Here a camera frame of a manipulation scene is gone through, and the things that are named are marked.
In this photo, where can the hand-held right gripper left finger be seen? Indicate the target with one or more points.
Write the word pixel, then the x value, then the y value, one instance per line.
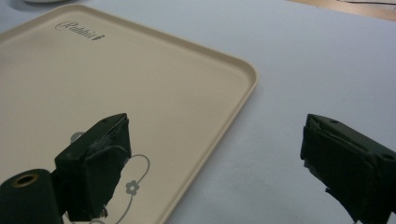
pixel 93 174

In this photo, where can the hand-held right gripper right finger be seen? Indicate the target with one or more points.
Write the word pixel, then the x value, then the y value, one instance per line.
pixel 348 168

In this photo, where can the beige plastic tray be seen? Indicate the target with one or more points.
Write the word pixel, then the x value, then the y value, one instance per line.
pixel 118 93

